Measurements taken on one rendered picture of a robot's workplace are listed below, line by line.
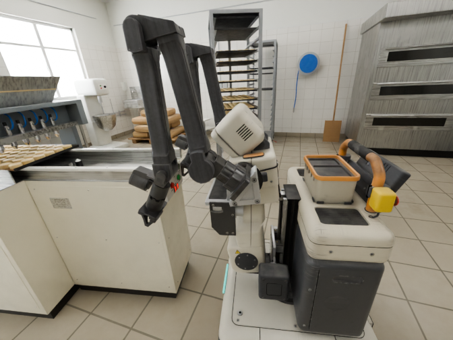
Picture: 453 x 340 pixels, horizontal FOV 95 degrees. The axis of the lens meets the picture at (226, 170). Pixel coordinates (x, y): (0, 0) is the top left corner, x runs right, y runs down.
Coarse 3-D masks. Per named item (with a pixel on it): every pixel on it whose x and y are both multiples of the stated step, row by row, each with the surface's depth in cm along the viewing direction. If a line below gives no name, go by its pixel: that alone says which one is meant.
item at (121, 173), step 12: (24, 168) 103; (36, 168) 102; (48, 168) 101; (60, 168) 100; (72, 168) 99; (84, 168) 99; (96, 168) 98; (108, 168) 97; (120, 168) 96; (132, 168) 96; (120, 180) 98
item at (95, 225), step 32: (96, 160) 127; (128, 160) 124; (32, 192) 107; (64, 192) 104; (96, 192) 101; (128, 192) 99; (64, 224) 113; (96, 224) 110; (128, 224) 107; (160, 224) 105; (64, 256) 124; (96, 256) 120; (128, 256) 117; (160, 256) 114; (96, 288) 138; (128, 288) 129; (160, 288) 125
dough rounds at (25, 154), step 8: (0, 152) 123; (8, 152) 122; (16, 152) 121; (24, 152) 121; (32, 152) 120; (40, 152) 119; (48, 152) 118; (0, 160) 109; (8, 160) 109; (16, 160) 108; (24, 160) 107; (32, 160) 108; (0, 168) 102; (8, 168) 103
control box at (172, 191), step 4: (180, 168) 121; (180, 172) 121; (176, 176) 115; (172, 180) 109; (176, 180) 115; (180, 180) 121; (176, 184) 115; (180, 184) 121; (172, 188) 109; (176, 188) 115; (168, 192) 104; (172, 192) 110; (168, 196) 104; (164, 200) 105; (168, 200) 105
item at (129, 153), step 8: (64, 152) 130; (72, 152) 129; (80, 152) 129; (88, 152) 128; (96, 152) 127; (104, 152) 127; (112, 152) 126; (120, 152) 125; (128, 152) 125; (136, 152) 124; (144, 152) 123; (176, 152) 121
